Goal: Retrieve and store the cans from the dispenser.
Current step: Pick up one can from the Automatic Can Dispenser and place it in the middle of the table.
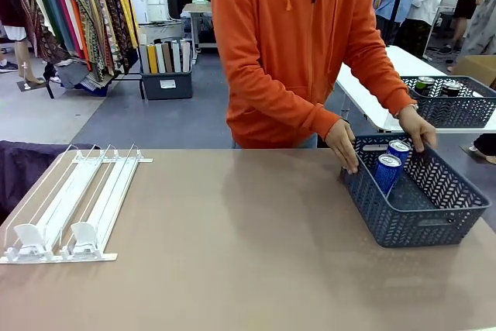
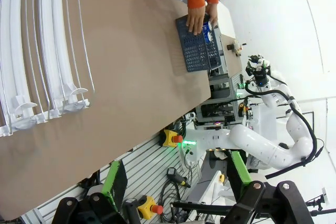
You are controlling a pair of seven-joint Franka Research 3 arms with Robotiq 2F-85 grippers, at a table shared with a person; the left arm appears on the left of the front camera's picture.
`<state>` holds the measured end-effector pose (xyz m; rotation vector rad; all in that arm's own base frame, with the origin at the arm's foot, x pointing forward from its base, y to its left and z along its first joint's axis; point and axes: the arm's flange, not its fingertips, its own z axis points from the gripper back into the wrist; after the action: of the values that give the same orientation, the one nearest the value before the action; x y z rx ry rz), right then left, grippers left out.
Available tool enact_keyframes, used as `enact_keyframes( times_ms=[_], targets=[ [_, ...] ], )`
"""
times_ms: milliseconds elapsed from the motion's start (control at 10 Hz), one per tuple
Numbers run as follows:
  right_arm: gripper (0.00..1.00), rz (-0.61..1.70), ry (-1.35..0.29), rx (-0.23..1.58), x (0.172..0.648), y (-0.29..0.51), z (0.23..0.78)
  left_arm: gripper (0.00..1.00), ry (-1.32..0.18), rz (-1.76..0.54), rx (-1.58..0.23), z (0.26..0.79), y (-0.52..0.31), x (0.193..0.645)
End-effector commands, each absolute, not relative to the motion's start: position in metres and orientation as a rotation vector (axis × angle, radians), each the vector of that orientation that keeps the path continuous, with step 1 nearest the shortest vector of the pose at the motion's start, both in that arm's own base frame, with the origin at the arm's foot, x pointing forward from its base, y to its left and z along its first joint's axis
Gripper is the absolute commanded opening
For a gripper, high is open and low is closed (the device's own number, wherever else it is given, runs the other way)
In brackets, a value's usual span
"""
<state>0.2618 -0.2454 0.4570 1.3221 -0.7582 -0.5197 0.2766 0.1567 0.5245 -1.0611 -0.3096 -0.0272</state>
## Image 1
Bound dark purple cloth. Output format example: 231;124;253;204
0;140;102;227

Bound rack of hanging patterned fabrics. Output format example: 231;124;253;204
19;0;141;84

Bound white side table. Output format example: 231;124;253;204
334;44;496;134

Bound person's left forearm orange sleeve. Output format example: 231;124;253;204
362;32;419;117

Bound blue drink can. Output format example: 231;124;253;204
385;139;412;171
372;153;405;198

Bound mannequin in grey dress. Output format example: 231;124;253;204
463;0;496;57

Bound light grey sample board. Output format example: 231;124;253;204
170;40;182;74

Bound white sample board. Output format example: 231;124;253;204
155;43;167;74

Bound pile of folded grey fabric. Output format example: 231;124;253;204
56;60;115;98

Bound yellow sample board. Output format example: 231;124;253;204
147;43;159;74

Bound person's left hand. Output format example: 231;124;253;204
398;105;439;153

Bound brown cardboard box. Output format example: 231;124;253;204
451;54;496;88

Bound person's right forearm orange sleeve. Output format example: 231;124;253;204
267;82;352;143

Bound person's right hand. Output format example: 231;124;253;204
324;118;360;176

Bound person in orange hoodie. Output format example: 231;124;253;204
211;0;388;150

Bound brown sample board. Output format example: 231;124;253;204
161;42;174;74

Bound green black drink can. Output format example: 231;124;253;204
414;76;436;97

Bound grey background work table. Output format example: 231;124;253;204
181;2;219;53

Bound grey storage bin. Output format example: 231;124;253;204
139;70;194;101

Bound beige sample board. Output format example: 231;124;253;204
180;40;192;73

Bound white can dispenser rack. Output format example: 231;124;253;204
0;143;154;264

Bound grey plastic basket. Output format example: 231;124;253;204
400;75;496;129
340;133;491;249

